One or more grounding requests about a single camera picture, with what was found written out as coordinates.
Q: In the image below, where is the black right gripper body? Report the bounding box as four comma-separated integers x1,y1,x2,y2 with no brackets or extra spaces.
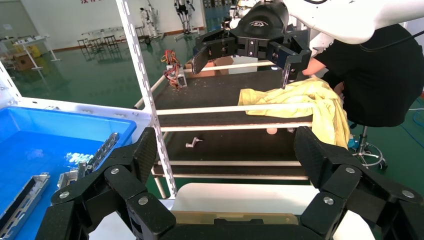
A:
230,2,290,59

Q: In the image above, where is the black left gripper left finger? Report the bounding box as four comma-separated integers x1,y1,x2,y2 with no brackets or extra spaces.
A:
34,127,176,240

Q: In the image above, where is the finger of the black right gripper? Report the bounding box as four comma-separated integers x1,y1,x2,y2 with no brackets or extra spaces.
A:
268,31,312,90
191,29,238,75

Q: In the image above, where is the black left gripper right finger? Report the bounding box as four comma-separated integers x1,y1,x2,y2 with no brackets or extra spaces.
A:
294,125,424,240

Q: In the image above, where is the silver slotted metal part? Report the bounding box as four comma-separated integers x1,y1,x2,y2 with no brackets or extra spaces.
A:
0,172,51,240

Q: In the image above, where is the black slotted metal part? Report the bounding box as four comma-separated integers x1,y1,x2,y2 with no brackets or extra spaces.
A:
86,132,120,173

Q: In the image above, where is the cardboard box on cart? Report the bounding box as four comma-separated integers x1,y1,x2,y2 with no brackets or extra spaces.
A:
185,56,234,79

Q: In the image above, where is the white box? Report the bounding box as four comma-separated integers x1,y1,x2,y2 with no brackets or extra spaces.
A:
228,56,259,75

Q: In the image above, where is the yellow cloth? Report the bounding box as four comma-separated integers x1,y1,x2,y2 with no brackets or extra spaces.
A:
237,77,351,150

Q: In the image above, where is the black humanoid robot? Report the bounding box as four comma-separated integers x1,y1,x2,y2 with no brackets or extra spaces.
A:
173,0,201,41

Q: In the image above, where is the chrome base stool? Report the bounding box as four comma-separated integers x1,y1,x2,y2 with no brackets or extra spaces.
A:
349,124,388,171

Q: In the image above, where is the grey brackets right pile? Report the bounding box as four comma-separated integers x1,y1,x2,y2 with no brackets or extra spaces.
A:
56,161,88,190

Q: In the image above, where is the white humanoid robot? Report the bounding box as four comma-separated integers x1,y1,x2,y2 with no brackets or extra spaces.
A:
139,0,163,39

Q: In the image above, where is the white slotted metal rack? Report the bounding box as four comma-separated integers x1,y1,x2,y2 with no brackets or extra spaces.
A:
0,0,178,200

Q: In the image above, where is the person in black shirt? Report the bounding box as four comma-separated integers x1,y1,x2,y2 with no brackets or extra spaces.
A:
302,23,424,128

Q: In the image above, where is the blue plastic bin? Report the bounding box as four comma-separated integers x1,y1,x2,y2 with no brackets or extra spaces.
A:
0,105,137,240

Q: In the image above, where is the brown wooden stool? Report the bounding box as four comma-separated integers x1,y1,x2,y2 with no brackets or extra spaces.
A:
90,37,105,52
77,38,92,52
103,34,119,51

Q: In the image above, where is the black tray with brass edges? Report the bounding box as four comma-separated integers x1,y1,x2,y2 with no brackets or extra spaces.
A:
170,210,301,227

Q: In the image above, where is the brown floor cardboard box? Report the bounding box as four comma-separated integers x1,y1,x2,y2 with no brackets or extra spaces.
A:
13,52,36,72

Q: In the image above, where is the white lab table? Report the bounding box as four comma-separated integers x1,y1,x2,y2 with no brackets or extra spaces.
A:
11,34,62,70

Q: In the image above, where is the white pipe frame cart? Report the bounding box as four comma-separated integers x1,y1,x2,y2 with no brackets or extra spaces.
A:
134,59,314,200

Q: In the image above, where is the power supply with coloured wires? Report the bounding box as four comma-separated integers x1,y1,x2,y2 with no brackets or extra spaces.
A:
160,49,188,90

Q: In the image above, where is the small metal handle part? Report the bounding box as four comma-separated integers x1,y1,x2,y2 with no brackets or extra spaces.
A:
185,136,204,149

